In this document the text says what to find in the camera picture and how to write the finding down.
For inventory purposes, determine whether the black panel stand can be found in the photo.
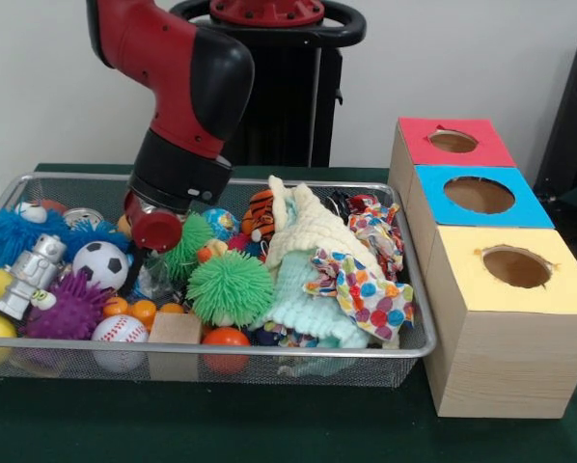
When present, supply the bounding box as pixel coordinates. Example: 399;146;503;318
533;32;577;228

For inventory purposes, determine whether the silver drink can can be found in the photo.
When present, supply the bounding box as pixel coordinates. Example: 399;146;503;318
62;206;104;229

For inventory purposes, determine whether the white baseball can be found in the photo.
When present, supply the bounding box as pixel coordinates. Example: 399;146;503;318
91;314;149;373

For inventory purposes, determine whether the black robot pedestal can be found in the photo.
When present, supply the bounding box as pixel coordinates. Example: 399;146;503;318
171;0;367;167

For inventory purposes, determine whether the black white soccer ball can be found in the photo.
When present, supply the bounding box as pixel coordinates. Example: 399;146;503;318
73;240;131;290

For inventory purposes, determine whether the flat wooden block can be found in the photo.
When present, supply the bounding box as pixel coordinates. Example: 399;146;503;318
147;313;205;382

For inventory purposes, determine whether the cream knitted cloth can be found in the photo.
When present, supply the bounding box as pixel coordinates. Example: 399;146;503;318
261;175;386;281

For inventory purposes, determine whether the wooden box with three holes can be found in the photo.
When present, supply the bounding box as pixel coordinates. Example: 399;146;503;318
388;117;577;420

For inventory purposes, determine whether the small blue globe ball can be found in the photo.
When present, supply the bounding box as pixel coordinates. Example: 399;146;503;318
203;207;239;242

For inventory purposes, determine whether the clear plastic wrapper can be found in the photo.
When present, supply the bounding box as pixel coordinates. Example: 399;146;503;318
132;253;185;302

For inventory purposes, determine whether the green spiky ball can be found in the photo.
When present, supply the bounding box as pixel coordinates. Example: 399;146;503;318
185;251;276;329
163;212;216;283

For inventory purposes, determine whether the purple monster toy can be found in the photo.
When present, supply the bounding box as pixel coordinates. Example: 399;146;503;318
20;270;114;340

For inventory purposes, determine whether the silver toy robot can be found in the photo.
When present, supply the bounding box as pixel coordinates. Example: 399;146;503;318
0;234;68;321

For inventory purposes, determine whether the dark green tablecloth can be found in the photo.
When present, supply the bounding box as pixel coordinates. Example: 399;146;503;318
0;162;577;463

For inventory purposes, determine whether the red maraca rattle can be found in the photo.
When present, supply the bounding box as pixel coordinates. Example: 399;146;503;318
202;328;252;375

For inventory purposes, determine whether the tiger striped toy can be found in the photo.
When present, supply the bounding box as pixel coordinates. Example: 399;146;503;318
238;188;274;242

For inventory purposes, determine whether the multicoloured patterned cloth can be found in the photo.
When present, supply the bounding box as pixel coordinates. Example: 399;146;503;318
303;246;417;340

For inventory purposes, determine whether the mint knitted cloth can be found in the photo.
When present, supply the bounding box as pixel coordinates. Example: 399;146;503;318
260;253;369;350

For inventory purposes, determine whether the blue spiky ball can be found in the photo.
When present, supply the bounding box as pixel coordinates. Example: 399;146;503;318
0;204;69;269
67;220;133;259

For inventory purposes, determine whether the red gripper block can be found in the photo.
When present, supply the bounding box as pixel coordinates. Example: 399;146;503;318
124;190;184;255

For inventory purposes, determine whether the clear shallow mesh bin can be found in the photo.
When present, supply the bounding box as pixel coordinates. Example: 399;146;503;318
0;172;438;390

